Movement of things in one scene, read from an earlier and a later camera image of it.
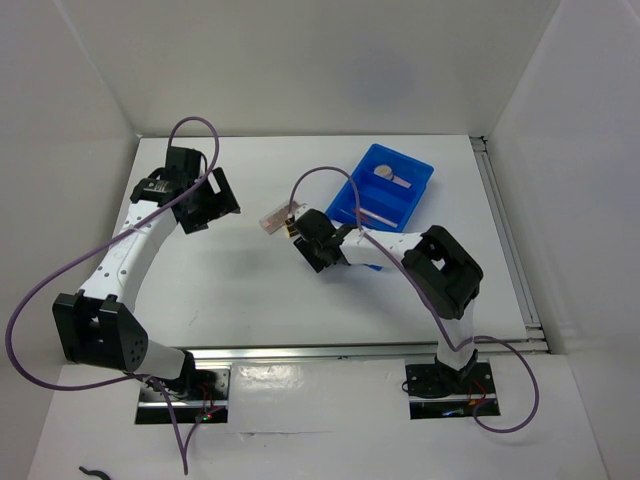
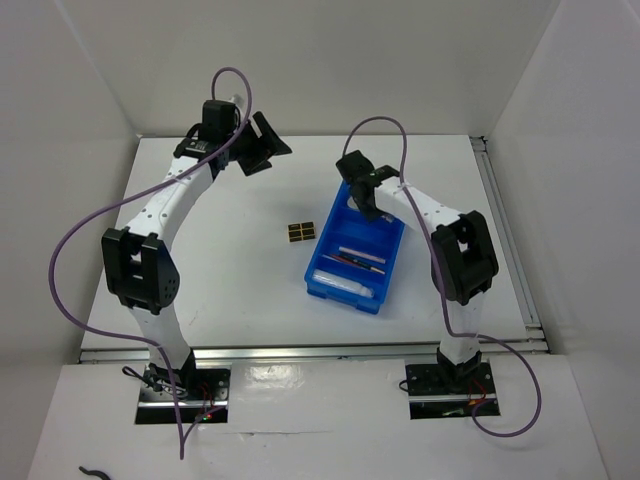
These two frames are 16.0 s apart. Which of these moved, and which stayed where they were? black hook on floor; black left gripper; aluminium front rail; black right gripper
Moved: black left gripper; black right gripper
Stayed: black hook on floor; aluminium front rail
